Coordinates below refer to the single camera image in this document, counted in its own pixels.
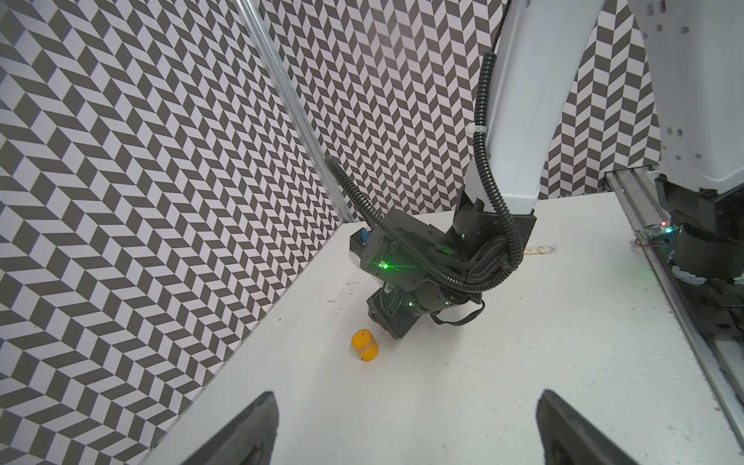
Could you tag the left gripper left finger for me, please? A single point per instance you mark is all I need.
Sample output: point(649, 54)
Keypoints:
point(249, 438)

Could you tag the orange paint jar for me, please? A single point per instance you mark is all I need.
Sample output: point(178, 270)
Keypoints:
point(365, 345)

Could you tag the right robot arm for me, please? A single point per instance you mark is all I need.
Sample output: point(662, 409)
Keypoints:
point(695, 55)

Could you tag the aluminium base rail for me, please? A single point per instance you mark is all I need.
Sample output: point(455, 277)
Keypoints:
point(711, 321)

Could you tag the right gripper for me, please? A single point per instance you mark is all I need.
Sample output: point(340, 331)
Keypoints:
point(395, 310)

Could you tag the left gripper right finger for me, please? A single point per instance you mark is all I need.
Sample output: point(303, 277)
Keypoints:
point(569, 438)

